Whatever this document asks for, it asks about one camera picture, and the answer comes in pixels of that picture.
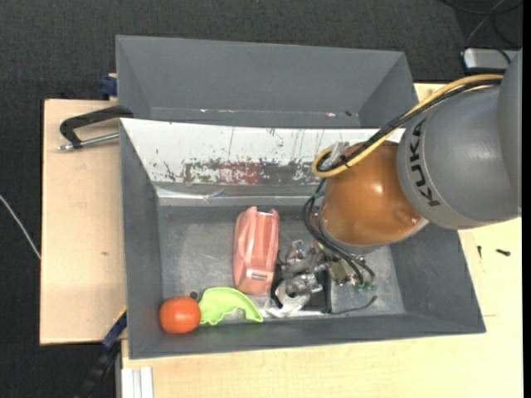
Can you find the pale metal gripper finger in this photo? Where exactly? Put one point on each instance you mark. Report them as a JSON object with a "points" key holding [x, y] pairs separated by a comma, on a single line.
{"points": [[298, 255], [300, 283]]}

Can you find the clear plastic piece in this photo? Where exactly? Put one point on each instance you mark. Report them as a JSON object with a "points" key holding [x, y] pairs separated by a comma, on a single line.
{"points": [[286, 310]]}

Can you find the pink plastic bottle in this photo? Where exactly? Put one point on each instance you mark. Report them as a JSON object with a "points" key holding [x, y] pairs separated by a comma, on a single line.
{"points": [[255, 247]]}

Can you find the light green curved plastic piece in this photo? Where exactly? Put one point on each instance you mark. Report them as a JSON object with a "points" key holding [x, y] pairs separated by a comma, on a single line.
{"points": [[226, 301]]}

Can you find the grey metal bin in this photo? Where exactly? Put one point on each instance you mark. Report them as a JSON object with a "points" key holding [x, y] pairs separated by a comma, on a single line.
{"points": [[191, 239]]}

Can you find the orange toy fruit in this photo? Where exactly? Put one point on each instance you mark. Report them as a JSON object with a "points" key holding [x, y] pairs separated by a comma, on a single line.
{"points": [[179, 314]]}

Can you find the small black screw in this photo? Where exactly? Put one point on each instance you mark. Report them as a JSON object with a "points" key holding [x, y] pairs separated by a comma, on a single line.
{"points": [[504, 252]]}

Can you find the pale cardboard board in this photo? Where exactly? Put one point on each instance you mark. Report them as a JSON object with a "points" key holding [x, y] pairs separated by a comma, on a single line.
{"points": [[81, 222]]}

